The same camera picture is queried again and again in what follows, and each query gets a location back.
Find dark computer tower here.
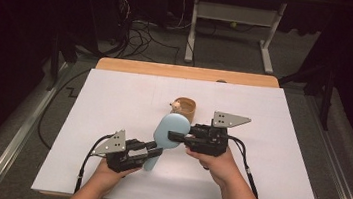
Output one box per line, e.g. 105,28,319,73
108,0,134,48

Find light blue hairbrush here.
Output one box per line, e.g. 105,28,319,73
141,109,194,176

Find black floor cable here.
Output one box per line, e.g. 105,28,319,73
35,63,92,154

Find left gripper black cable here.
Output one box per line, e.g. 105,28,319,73
73,130,115,197

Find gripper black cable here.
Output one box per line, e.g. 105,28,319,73
73,130,115,197
219,134,268,199

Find wooden table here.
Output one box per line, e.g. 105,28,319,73
36,50,327,199

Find black stand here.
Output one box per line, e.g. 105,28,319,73
273,55,339,132
45,29,81,95

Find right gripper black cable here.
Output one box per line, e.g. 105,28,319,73
219,134,268,199

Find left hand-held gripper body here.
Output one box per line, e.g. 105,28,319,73
89,125,153,178

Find person's left hand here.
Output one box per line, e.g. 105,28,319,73
83,155,141,199

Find wooden cup with animal figure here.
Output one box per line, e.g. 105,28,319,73
167,95,198,125

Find bundle of floor cables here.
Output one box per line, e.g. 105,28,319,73
112,0,187,66

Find person's right hand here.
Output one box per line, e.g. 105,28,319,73
181,144,243,191

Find white board sheet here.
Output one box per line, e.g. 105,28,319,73
30,61,336,199

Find white metal desk frame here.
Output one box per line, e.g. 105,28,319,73
183,0,289,76

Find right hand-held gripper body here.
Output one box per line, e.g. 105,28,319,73
183,107,253,162

